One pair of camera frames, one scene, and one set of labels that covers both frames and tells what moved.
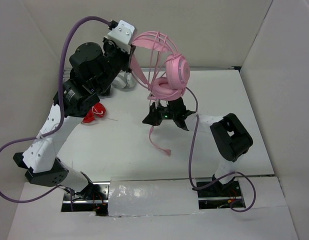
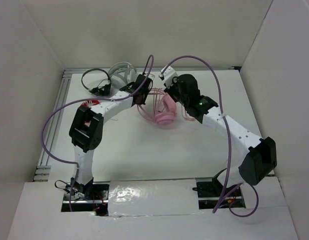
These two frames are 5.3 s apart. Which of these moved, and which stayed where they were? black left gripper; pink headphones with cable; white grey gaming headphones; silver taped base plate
Moved: pink headphones with cable; black left gripper
Stayed: silver taped base plate; white grey gaming headphones
